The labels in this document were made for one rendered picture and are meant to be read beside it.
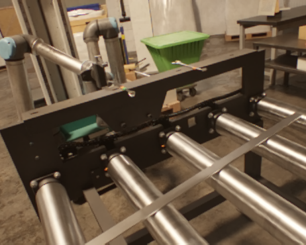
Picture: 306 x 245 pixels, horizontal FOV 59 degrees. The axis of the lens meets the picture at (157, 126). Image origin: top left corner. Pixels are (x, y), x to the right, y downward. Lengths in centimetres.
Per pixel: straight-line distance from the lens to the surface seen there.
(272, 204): 91
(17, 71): 190
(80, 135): 231
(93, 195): 123
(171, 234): 83
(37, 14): 230
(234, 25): 789
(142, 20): 487
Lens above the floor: 153
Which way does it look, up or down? 27 degrees down
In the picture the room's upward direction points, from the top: 8 degrees counter-clockwise
